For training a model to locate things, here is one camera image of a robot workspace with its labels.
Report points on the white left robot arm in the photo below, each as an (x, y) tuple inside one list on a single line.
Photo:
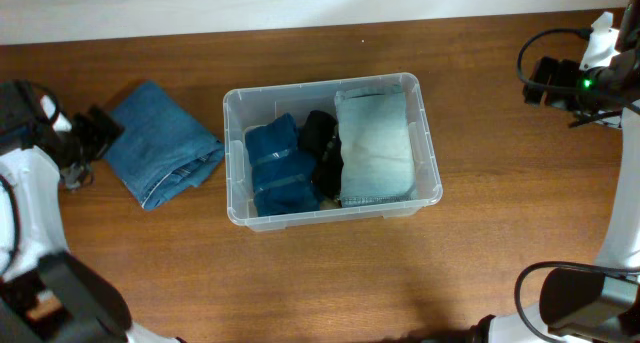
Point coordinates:
[(47, 294)]

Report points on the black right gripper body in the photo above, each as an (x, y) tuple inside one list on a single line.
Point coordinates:
[(557, 72)]

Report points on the dark blue taped cloth bundle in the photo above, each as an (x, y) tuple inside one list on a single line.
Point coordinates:
[(281, 171)]

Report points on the clear plastic storage container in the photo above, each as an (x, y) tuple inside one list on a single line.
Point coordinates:
[(245, 109)]

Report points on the light washed jeans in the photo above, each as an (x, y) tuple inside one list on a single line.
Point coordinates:
[(378, 163)]

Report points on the blue denim jeans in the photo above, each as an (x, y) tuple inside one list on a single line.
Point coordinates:
[(163, 150)]

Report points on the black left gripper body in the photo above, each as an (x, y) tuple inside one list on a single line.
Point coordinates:
[(89, 138)]

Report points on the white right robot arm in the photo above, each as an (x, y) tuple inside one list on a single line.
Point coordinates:
[(520, 187)]

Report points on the black taped cloth bundle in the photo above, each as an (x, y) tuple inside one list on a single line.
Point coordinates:
[(319, 136)]

